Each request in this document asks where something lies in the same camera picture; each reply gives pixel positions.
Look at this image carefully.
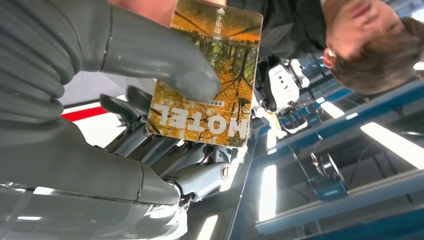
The white humanoid robot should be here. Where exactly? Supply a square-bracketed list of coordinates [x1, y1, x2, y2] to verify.
[253, 54, 311, 115]

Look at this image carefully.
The blue hanging device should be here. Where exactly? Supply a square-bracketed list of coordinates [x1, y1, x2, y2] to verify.
[308, 152, 349, 202]

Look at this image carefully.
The person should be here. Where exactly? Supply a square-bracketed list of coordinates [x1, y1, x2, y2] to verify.
[107, 0, 424, 96]

